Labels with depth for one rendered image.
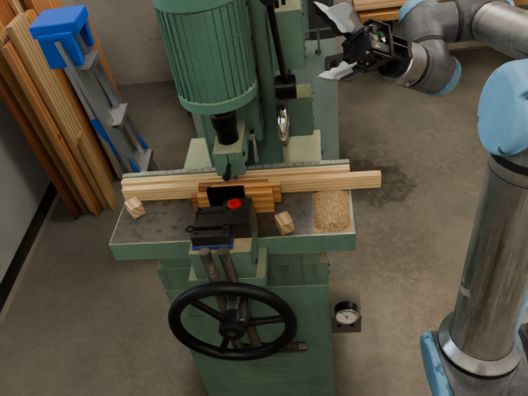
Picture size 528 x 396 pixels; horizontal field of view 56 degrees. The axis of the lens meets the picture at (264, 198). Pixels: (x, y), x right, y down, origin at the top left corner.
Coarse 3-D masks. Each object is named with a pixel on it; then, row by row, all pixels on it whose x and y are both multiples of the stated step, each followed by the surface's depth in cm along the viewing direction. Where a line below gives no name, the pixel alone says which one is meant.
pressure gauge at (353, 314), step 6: (336, 306) 126; (342, 306) 125; (348, 306) 124; (354, 306) 125; (336, 312) 125; (342, 312) 125; (348, 312) 125; (354, 312) 124; (336, 318) 127; (342, 318) 127; (348, 318) 126; (354, 318) 126
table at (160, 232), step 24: (288, 192) 127; (312, 192) 126; (120, 216) 128; (144, 216) 127; (168, 216) 126; (192, 216) 125; (264, 216) 122; (312, 216) 120; (120, 240) 122; (144, 240) 121; (168, 240) 120; (264, 240) 117; (288, 240) 117; (312, 240) 116; (336, 240) 116; (264, 264) 115
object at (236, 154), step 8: (240, 120) 124; (240, 128) 121; (216, 136) 120; (240, 136) 119; (216, 144) 118; (232, 144) 117; (240, 144) 117; (248, 144) 127; (216, 152) 115; (224, 152) 115; (232, 152) 115; (240, 152) 114; (216, 160) 116; (224, 160) 116; (232, 160) 116; (240, 160) 116; (216, 168) 118; (224, 168) 118; (232, 168) 118; (240, 168) 118
